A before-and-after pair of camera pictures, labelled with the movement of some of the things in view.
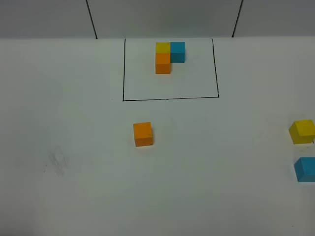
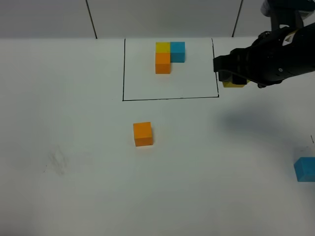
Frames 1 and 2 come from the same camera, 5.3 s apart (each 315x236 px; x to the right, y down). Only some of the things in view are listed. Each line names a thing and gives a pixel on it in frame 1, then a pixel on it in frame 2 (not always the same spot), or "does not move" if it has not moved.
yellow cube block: x=302 y=132 → x=230 y=84
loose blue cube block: x=304 y=168 does not move
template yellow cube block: x=163 y=47 does not move
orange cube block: x=142 y=133 does not move
